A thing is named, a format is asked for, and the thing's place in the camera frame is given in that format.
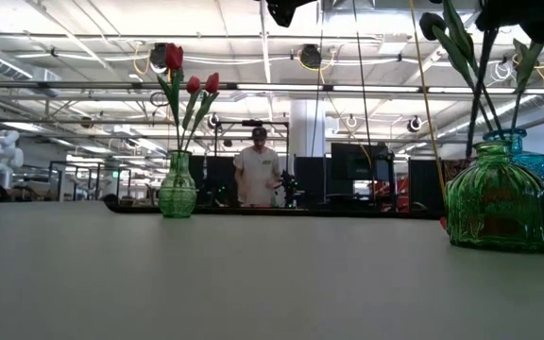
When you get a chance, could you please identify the patterned tapestry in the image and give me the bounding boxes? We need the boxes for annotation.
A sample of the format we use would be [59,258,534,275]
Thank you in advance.
[443,158,476,197]

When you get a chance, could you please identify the yellow hanging cable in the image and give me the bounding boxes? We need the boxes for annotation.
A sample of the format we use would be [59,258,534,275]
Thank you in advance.
[408,0,447,205]

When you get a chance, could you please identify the blue glass vase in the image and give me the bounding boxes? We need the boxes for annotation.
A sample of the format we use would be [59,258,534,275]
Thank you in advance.
[483,127,544,188]

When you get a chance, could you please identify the black partition panel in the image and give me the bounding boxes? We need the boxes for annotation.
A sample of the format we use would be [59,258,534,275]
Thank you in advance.
[408,158,445,214]
[295,156,326,209]

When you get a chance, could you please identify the squat green glass vase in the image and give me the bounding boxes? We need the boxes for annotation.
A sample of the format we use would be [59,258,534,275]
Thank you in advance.
[444,140,544,254]

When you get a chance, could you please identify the white humanoid robot figure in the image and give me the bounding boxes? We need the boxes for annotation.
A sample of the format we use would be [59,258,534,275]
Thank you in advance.
[0,129,25,190]

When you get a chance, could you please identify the white pillar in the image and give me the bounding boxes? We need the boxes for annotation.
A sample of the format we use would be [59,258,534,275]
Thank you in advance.
[289,98,326,158]

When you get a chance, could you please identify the slim green glass vase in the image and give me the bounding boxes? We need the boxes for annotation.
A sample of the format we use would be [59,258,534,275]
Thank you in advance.
[158,149,198,219]

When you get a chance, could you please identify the black hanging cable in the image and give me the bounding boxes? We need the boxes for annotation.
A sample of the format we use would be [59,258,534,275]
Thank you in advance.
[350,0,378,199]

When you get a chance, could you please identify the person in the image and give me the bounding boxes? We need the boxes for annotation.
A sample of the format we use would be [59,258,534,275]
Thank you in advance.
[232,126,283,208]

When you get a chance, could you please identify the red artificial tulip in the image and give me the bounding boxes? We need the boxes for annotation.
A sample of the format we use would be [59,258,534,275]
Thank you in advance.
[180,75,202,153]
[184,72,221,153]
[157,43,185,153]

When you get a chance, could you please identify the black workstation frame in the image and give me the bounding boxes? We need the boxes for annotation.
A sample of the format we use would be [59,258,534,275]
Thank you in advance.
[212,119,291,209]

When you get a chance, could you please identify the black computer monitor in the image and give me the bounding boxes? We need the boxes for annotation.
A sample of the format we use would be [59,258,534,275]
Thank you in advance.
[331,142,392,182]

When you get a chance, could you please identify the long ceiling light strip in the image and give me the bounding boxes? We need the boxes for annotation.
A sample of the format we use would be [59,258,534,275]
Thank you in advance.
[236,83,544,94]

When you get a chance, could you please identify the black table frame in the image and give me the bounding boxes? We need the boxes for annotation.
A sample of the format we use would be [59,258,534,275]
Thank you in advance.
[103,193,446,221]

